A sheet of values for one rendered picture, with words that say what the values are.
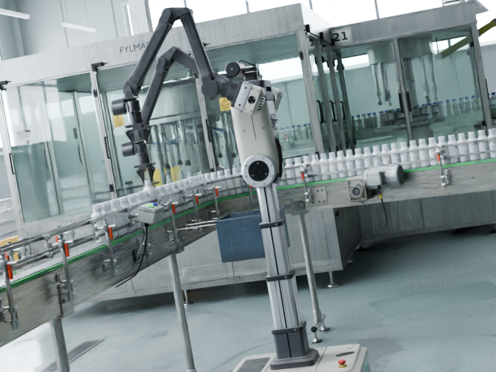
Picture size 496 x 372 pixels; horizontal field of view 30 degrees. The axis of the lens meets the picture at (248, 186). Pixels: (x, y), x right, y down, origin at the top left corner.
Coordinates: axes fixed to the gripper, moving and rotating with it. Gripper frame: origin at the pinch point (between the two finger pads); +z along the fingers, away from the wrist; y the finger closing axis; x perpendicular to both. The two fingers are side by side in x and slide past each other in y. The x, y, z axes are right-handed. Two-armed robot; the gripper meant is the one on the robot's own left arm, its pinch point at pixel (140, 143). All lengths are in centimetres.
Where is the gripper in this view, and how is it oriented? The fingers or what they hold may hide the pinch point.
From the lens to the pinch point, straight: 424.4
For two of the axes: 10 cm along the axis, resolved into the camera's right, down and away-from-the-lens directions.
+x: 2.1, -0.9, 9.7
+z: 1.7, 9.8, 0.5
